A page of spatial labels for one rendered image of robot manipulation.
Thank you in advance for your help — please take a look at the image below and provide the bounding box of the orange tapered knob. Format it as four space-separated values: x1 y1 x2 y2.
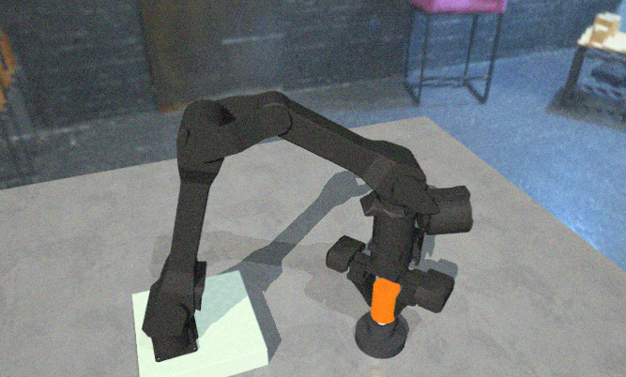
371 279 401 324

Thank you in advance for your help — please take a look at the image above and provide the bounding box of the dark grey round pedestal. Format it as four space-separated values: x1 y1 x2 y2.
356 312 406 359

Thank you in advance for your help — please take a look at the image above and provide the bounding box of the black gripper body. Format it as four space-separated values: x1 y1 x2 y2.
326 234 455 313

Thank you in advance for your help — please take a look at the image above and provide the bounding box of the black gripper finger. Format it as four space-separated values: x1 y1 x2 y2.
346 272 376 307
393 287 417 318

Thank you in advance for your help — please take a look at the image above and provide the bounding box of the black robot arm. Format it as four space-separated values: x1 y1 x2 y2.
142 90 474 363

